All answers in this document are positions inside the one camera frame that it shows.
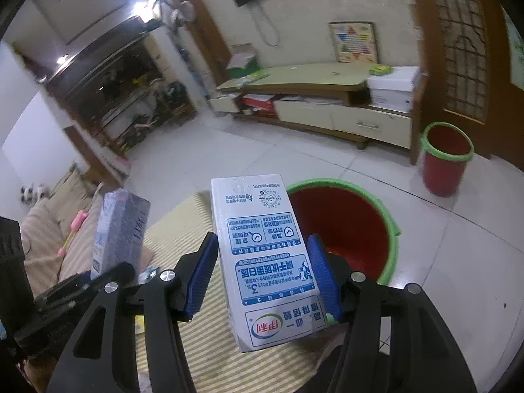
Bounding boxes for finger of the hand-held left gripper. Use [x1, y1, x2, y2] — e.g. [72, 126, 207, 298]
[33, 263, 136, 312]

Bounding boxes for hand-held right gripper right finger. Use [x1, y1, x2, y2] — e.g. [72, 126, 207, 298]
[307, 234, 478, 393]

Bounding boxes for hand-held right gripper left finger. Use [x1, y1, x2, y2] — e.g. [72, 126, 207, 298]
[47, 233, 219, 393]

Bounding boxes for red bucket with green rim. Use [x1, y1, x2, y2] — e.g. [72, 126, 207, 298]
[420, 122, 475, 198]
[285, 178, 402, 286]

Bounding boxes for white blue milk carton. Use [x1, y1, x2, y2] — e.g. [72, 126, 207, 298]
[211, 174, 330, 353]

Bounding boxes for grey drink carton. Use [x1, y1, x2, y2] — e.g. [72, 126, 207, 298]
[90, 189, 151, 280]

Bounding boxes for striped beige sofa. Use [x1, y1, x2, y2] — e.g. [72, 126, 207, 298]
[16, 163, 156, 291]

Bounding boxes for yellow checked tablecloth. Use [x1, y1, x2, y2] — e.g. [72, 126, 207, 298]
[134, 190, 329, 393]

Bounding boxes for pink toy wand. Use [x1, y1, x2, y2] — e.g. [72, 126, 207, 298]
[57, 209, 89, 258]

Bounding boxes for red folders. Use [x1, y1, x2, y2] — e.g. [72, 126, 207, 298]
[241, 94, 276, 112]

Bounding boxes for cream wooden television stand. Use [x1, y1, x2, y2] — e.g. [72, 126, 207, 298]
[207, 63, 422, 153]

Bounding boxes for white storage box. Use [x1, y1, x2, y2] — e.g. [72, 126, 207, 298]
[365, 65, 421, 114]

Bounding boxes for dark wooden display cabinet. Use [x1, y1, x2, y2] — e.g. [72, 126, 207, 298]
[41, 16, 198, 149]

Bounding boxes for framed star checkers board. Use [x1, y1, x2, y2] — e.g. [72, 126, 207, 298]
[328, 21, 381, 64]

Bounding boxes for wooden lattice partition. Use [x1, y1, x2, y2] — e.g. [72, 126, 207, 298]
[405, 0, 505, 161]

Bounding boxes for black television cable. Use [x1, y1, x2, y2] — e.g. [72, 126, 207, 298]
[250, 2, 281, 48]

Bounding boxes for white wall fan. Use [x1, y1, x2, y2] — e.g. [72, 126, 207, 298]
[170, 0, 196, 30]

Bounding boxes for wall poster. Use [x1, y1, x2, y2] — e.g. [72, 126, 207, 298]
[503, 8, 524, 87]

